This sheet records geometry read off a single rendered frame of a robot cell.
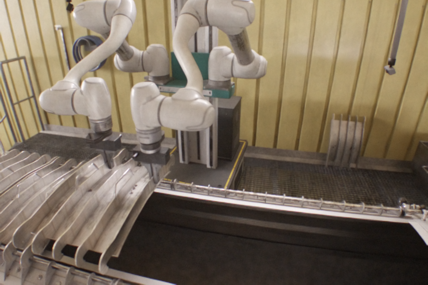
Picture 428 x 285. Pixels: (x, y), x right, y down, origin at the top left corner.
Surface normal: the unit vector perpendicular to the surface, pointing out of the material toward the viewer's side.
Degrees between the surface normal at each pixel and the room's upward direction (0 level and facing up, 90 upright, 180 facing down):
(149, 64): 90
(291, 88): 90
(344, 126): 64
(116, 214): 7
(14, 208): 90
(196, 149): 90
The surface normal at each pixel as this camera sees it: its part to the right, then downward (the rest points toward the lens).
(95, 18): -0.02, 0.63
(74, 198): 0.98, 0.09
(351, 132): -0.20, 0.05
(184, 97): -0.10, -0.65
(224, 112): -0.30, 0.40
